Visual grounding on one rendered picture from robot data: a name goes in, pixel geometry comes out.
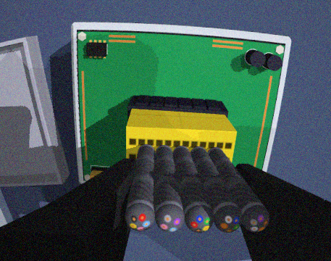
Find green circuit board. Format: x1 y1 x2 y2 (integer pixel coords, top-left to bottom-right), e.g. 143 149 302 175
77 31 285 181

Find grey tray floor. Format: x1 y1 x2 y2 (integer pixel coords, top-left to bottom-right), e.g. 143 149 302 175
0 43 55 176

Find yellow power plug with cables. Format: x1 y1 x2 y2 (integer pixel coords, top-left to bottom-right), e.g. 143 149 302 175
125 109 269 233

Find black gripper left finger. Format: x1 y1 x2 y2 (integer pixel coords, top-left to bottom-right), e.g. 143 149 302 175
0 158 136 261

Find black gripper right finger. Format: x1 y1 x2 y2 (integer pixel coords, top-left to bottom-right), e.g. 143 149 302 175
235 163 331 261

